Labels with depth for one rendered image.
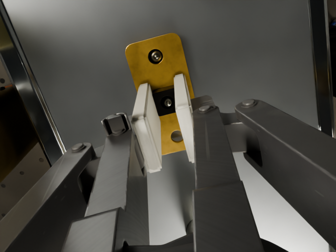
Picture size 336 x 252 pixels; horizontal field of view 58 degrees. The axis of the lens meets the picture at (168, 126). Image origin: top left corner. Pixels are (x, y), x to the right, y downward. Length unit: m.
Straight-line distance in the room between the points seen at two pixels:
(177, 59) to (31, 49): 0.10
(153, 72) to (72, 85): 0.06
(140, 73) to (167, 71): 0.02
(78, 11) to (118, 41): 0.03
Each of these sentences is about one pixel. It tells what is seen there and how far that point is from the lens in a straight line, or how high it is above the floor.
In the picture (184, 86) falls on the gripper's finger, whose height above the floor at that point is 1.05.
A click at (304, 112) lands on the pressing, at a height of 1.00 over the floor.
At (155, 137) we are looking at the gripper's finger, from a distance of 0.16.
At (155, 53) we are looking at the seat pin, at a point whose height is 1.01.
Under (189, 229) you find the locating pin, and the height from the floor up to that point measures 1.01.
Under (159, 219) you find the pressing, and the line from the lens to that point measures 0.27.
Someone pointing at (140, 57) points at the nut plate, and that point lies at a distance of 0.21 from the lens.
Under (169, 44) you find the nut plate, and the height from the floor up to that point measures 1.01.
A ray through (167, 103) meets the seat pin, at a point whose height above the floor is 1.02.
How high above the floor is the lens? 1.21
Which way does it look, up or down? 68 degrees down
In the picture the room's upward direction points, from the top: 178 degrees clockwise
